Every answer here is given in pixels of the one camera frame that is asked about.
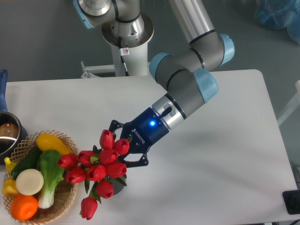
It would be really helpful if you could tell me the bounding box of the black pedestal cable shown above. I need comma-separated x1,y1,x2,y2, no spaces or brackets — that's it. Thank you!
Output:
118,36,130,77

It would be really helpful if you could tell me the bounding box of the blue plastic bag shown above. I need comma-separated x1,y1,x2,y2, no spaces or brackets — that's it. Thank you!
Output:
255,0,300,44

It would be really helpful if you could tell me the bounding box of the green cucumber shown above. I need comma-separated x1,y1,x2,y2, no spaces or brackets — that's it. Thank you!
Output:
11,145,42,179

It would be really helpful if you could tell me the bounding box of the red tulip bouquet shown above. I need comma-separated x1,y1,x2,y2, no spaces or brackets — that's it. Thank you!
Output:
58,129,132,220

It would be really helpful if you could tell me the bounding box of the yellow bell pepper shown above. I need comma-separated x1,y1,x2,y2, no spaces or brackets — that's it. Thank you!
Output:
2,178,20,199

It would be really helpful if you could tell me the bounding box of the orange fruit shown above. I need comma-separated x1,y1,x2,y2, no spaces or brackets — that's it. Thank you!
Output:
10,195,38,220

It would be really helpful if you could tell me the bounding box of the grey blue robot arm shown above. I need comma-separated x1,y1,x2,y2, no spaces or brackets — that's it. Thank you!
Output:
73,0,235,168

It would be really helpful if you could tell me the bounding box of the white frame at right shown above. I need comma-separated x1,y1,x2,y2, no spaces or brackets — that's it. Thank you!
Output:
277,80,300,126

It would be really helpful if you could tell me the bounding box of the yellow banana tip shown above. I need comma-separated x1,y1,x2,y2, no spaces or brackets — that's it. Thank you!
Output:
4,157,17,174

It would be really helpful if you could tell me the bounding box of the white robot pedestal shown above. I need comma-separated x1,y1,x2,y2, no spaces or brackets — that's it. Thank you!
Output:
80,13,155,79

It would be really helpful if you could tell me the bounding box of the green bok choy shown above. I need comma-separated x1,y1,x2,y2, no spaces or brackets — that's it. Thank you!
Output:
37,150,64,209

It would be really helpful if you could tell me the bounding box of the black device at edge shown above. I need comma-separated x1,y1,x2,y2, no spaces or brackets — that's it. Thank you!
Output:
282,190,300,215

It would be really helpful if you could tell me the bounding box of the blue handled saucepan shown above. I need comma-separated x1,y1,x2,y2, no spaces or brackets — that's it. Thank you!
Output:
0,69,28,165

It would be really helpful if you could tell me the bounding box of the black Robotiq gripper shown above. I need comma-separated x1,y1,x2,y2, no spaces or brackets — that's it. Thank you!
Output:
109,107,169,168

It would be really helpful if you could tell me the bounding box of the dark grey ribbed vase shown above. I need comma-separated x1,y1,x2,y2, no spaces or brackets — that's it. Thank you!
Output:
106,174,127,195

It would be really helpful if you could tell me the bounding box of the yellow squash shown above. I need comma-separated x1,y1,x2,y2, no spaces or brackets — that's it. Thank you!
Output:
36,133,72,155

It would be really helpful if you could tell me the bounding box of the woven wicker basket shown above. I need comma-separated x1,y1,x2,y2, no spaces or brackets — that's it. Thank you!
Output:
9,130,78,225

